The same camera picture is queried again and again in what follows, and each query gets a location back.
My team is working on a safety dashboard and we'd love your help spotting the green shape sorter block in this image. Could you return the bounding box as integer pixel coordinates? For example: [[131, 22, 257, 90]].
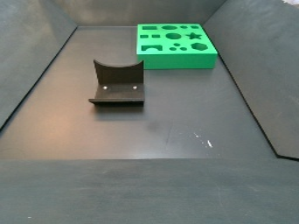
[[136, 24, 218, 69]]

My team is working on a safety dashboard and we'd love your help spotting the black curved holder bracket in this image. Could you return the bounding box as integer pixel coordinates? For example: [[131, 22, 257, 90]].
[[88, 60, 146, 105]]

